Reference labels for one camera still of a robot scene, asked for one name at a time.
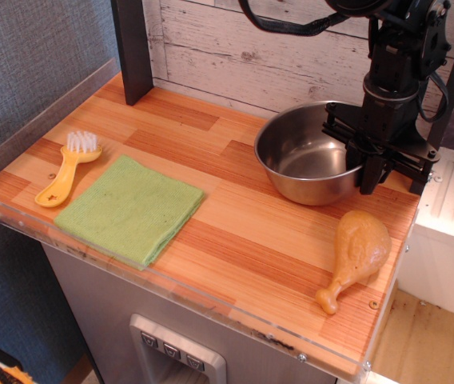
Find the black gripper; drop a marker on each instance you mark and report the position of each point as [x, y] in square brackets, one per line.
[382, 135]

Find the green folded cloth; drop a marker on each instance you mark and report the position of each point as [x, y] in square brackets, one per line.
[131, 211]

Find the toy chicken drumstick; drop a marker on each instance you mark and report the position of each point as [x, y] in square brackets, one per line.
[362, 246]

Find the silver toy fridge cabinet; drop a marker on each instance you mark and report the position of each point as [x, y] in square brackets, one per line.
[137, 336]

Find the white toy sink unit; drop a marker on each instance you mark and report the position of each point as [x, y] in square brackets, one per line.
[447, 224]

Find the silver metal pot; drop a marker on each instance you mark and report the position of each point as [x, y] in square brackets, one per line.
[303, 163]

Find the yellow dish brush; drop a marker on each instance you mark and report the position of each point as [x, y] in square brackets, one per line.
[81, 147]

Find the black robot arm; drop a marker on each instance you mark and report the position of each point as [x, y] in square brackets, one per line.
[407, 44]

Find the clear acrylic table guard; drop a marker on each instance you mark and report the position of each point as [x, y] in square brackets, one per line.
[241, 275]

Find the dark left frame post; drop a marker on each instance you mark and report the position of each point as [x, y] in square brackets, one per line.
[133, 49]

